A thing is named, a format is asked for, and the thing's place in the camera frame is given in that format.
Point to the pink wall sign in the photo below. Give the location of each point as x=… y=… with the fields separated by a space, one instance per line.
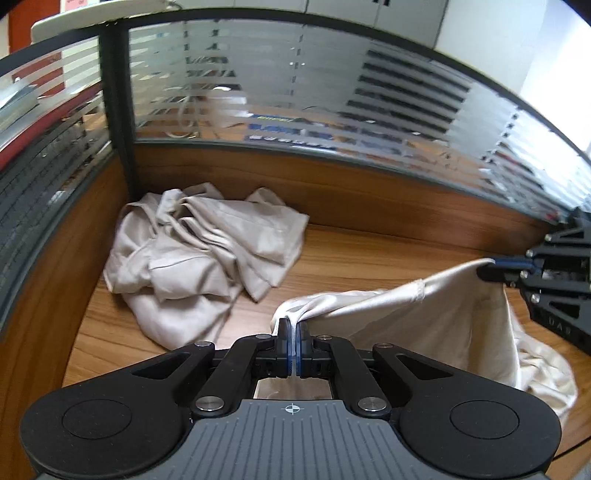
x=74 y=4

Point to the white curved panel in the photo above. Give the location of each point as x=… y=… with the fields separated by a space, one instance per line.
x=92 y=21

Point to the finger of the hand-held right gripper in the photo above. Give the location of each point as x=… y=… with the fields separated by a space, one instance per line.
x=498 y=276
x=512 y=263

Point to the beige crumpled garment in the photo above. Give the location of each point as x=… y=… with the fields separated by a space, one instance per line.
x=198 y=258

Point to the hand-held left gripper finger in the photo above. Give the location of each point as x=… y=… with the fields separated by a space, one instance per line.
x=291 y=350
x=302 y=350

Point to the orange door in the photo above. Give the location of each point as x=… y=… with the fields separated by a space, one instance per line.
x=32 y=27

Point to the frosted striped glass partition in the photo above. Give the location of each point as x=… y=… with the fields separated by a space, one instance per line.
x=41 y=161
x=323 y=92

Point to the dark partition post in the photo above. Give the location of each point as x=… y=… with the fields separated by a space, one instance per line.
x=117 y=115

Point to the cream shirt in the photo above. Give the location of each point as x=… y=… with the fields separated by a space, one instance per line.
x=438 y=323

